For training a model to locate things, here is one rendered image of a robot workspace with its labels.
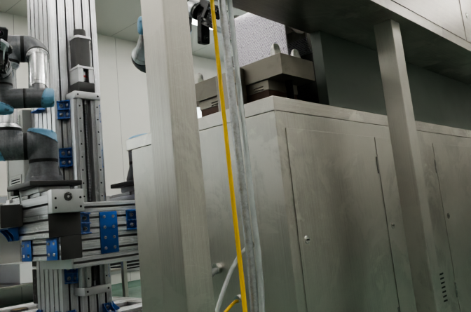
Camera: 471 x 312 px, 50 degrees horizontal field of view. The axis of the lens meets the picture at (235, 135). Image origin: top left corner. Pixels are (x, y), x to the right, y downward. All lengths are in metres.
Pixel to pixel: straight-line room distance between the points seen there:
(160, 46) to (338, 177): 0.82
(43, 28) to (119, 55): 3.46
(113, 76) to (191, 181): 5.18
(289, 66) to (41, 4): 1.62
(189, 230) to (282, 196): 0.53
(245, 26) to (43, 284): 1.53
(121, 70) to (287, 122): 4.80
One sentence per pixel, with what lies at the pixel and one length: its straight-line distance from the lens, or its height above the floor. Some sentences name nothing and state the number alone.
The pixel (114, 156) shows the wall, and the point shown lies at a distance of 5.75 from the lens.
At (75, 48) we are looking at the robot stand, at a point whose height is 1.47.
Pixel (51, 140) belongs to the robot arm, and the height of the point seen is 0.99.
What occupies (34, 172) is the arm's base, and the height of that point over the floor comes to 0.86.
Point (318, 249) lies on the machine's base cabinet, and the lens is 1.40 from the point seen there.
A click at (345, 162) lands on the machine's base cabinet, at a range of 1.57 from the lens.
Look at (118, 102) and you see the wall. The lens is 5.93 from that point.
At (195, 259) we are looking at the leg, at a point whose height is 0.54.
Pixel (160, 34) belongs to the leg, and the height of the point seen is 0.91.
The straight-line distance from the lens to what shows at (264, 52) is 1.72.
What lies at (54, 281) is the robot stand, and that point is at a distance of 2.51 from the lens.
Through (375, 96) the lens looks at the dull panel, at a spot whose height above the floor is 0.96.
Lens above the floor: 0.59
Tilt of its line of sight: 9 degrees up
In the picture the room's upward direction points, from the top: 6 degrees counter-clockwise
